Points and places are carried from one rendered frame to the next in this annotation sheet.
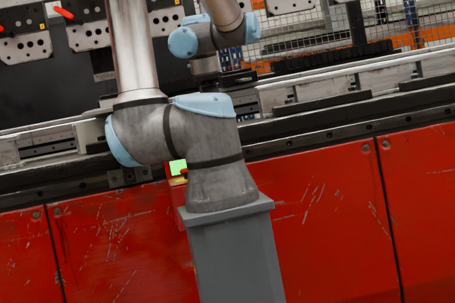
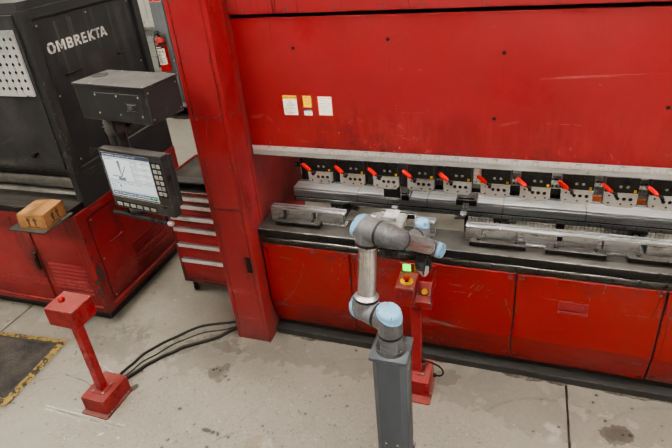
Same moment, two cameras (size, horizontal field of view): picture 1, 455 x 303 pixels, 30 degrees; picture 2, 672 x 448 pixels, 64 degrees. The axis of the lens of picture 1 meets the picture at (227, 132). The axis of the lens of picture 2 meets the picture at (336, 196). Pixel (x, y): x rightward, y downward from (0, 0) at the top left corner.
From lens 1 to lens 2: 1.72 m
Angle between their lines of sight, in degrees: 35
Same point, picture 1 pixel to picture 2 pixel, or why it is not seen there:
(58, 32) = not seen: hidden behind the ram
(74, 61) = not seen: hidden behind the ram
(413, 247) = (522, 324)
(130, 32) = (364, 274)
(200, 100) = (384, 319)
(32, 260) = (340, 271)
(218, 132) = (389, 332)
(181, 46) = not seen: hidden behind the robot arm
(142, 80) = (366, 294)
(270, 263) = (401, 380)
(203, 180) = (380, 344)
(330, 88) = (505, 236)
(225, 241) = (384, 368)
